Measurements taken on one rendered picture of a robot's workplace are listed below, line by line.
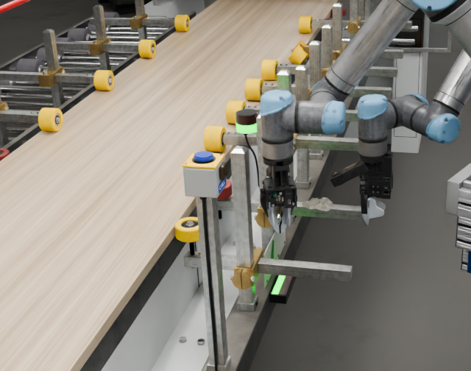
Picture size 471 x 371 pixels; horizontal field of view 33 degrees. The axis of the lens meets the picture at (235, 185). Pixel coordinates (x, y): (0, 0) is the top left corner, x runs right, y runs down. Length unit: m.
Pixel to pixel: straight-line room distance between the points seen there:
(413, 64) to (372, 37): 2.79
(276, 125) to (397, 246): 2.06
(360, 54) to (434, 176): 2.71
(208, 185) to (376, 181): 0.65
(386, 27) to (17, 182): 1.19
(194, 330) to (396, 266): 1.66
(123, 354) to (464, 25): 1.02
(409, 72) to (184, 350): 2.92
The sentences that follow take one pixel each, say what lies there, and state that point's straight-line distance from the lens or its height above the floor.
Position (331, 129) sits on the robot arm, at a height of 1.20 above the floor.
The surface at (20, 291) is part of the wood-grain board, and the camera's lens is 1.88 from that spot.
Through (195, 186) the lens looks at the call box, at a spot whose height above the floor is 1.17.
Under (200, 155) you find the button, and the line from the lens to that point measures 1.61.
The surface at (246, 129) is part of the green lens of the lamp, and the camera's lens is 2.10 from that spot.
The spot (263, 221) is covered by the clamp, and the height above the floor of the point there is 0.84.
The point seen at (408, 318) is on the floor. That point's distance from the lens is 3.30.
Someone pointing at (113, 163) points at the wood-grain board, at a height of 0.90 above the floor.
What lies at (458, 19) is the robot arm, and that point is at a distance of 1.72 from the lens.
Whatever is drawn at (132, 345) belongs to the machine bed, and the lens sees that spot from 1.89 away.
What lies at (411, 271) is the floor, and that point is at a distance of 3.61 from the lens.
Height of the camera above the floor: 1.84
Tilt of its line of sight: 25 degrees down
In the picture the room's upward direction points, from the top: 3 degrees counter-clockwise
